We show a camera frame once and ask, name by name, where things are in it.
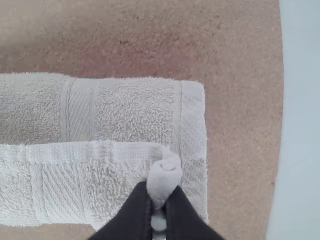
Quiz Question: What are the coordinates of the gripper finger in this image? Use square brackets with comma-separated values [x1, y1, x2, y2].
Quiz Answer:
[165, 184, 226, 240]
[88, 181, 153, 240]

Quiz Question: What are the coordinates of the pale towel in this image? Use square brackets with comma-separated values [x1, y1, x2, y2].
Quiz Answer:
[0, 71, 210, 232]

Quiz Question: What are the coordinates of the cork mat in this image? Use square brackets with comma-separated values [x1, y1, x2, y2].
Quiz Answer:
[0, 0, 285, 240]

